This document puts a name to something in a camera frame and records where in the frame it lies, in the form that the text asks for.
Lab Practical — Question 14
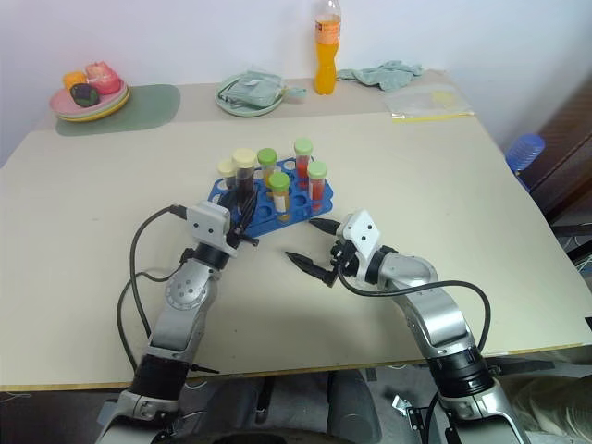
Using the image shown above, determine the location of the green placemat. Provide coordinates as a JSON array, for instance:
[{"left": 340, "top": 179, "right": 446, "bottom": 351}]
[{"left": 55, "top": 83, "right": 182, "bottom": 138}]

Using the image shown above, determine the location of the cream-capped short test tube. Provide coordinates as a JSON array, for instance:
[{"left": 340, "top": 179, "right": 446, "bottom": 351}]
[{"left": 216, "top": 158, "right": 238, "bottom": 191}]

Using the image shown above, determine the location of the blue plastic water bottle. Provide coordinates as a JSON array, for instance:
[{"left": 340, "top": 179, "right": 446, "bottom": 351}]
[{"left": 504, "top": 133, "right": 548, "bottom": 191}]

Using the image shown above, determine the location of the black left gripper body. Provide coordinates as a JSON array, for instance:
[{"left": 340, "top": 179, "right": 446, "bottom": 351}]
[{"left": 225, "top": 218, "right": 261, "bottom": 250}]

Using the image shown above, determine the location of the brown wooden cabinet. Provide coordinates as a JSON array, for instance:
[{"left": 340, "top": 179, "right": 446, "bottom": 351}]
[{"left": 525, "top": 77, "right": 592, "bottom": 223}]

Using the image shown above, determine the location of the pink plate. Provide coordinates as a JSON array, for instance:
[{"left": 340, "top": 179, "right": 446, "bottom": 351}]
[{"left": 48, "top": 81, "right": 130, "bottom": 117}]

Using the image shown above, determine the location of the cream-capped dark liquid tube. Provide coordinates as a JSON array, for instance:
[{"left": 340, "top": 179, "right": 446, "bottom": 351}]
[{"left": 231, "top": 148, "right": 258, "bottom": 212}]

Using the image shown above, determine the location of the green-capped yellow liquid tube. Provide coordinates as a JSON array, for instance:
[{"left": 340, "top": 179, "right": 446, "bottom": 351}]
[{"left": 256, "top": 147, "right": 278, "bottom": 186}]

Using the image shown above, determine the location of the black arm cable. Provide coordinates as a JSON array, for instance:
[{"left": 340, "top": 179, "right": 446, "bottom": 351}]
[
  {"left": 115, "top": 203, "right": 189, "bottom": 372},
  {"left": 337, "top": 270, "right": 492, "bottom": 355}
]

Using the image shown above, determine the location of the green-capped white-labelled yellow tube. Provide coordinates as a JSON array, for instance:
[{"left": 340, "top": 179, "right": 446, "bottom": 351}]
[{"left": 268, "top": 171, "right": 291, "bottom": 217}]

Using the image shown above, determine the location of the pale green cloth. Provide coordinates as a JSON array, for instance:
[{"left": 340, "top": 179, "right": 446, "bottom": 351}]
[{"left": 337, "top": 59, "right": 425, "bottom": 92}]

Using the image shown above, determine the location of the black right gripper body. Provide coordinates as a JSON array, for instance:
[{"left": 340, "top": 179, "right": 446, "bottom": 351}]
[{"left": 322, "top": 234, "right": 361, "bottom": 289}]

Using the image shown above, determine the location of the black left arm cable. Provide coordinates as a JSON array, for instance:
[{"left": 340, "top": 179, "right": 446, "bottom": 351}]
[{"left": 115, "top": 203, "right": 189, "bottom": 372}]

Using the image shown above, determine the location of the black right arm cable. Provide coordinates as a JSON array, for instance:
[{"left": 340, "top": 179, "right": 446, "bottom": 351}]
[{"left": 337, "top": 270, "right": 492, "bottom": 355}]

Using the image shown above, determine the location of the yellow plate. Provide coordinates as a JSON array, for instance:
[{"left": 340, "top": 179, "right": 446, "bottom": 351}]
[{"left": 57, "top": 91, "right": 132, "bottom": 124}]

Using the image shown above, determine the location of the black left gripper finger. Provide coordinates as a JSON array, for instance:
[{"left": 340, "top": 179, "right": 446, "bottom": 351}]
[
  {"left": 227, "top": 191, "right": 244, "bottom": 232},
  {"left": 241, "top": 183, "right": 260, "bottom": 231}
]

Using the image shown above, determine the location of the pale green plate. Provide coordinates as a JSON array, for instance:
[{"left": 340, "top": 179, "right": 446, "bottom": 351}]
[{"left": 214, "top": 73, "right": 290, "bottom": 118}]

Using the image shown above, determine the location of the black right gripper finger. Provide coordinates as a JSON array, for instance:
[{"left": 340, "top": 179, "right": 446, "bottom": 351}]
[
  {"left": 308, "top": 217, "right": 344, "bottom": 238},
  {"left": 283, "top": 250, "right": 335, "bottom": 285}
]

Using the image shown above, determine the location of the pink toy fruit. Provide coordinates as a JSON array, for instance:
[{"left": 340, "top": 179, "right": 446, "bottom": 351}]
[{"left": 84, "top": 60, "right": 123, "bottom": 96}]

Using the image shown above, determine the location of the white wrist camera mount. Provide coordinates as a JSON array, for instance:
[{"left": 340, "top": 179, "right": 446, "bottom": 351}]
[
  {"left": 339, "top": 209, "right": 384, "bottom": 275},
  {"left": 186, "top": 201, "right": 233, "bottom": 258}
]

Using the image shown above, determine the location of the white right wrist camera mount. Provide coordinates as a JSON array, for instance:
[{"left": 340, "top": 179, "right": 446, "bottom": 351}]
[{"left": 339, "top": 209, "right": 384, "bottom": 275}]

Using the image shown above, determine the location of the dark purple toy fruit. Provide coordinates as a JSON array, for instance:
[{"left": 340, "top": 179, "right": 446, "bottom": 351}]
[{"left": 68, "top": 82, "right": 102, "bottom": 108}]

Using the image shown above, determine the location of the light green plate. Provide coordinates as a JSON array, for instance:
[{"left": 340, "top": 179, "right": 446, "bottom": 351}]
[{"left": 55, "top": 85, "right": 131, "bottom": 120}]

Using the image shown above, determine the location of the blue test tube rack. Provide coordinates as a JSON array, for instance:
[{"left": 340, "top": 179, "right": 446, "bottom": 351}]
[{"left": 205, "top": 156, "right": 336, "bottom": 240}]

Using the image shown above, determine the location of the orange soda bottle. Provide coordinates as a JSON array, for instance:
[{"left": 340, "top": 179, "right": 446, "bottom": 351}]
[{"left": 314, "top": 0, "right": 343, "bottom": 97}]

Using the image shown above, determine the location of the dark grey rounded shape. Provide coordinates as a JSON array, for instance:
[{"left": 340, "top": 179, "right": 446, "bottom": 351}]
[{"left": 326, "top": 369, "right": 385, "bottom": 444}]

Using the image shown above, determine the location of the orange toy fruit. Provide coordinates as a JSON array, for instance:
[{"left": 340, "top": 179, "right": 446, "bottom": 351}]
[{"left": 61, "top": 69, "right": 88, "bottom": 92}]

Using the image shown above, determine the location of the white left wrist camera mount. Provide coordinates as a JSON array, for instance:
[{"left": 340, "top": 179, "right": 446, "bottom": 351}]
[{"left": 186, "top": 201, "right": 233, "bottom": 258}]

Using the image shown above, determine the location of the pale green packaged pouch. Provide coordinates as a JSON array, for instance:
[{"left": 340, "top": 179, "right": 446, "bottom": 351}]
[{"left": 220, "top": 69, "right": 286, "bottom": 109}]

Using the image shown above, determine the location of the clear zip plastic bag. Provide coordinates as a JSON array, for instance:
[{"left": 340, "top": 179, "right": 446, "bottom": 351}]
[{"left": 382, "top": 84, "right": 475, "bottom": 124}]

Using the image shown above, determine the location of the green-capped red liquid tube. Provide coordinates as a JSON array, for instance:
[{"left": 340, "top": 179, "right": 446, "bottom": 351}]
[
  {"left": 293, "top": 137, "right": 315, "bottom": 187},
  {"left": 306, "top": 160, "right": 329, "bottom": 210}
]

